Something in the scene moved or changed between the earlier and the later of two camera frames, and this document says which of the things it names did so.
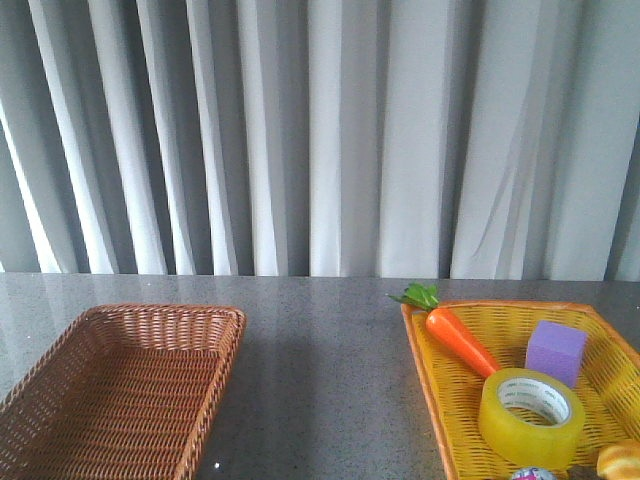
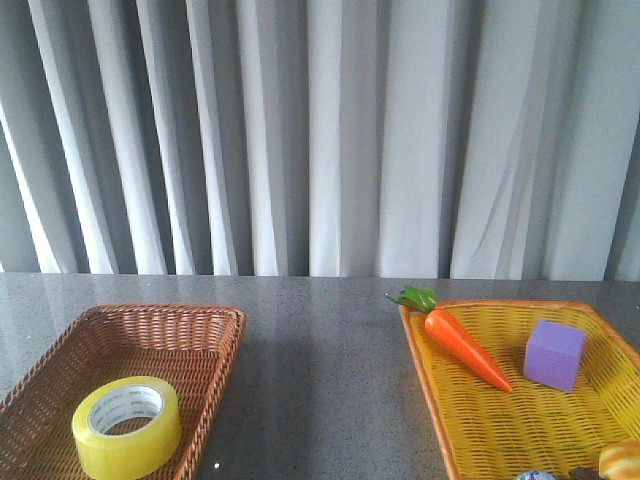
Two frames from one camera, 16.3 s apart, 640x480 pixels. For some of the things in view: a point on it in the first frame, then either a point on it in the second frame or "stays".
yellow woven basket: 450,384 stays
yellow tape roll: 530,418 → 126,427
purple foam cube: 557,350 stays
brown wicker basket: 126,392 stays
